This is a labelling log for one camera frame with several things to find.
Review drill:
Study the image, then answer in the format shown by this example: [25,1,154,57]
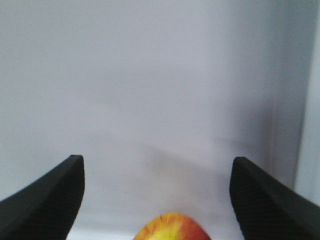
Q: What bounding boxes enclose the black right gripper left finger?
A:
[0,155,84,240]

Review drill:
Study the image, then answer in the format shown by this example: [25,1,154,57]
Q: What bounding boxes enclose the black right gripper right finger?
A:
[229,157,320,240]

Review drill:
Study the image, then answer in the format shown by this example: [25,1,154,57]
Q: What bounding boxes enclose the red yellow apple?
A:
[134,212,211,240]

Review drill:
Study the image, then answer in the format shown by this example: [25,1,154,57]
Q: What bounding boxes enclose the white open fridge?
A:
[0,0,320,240]

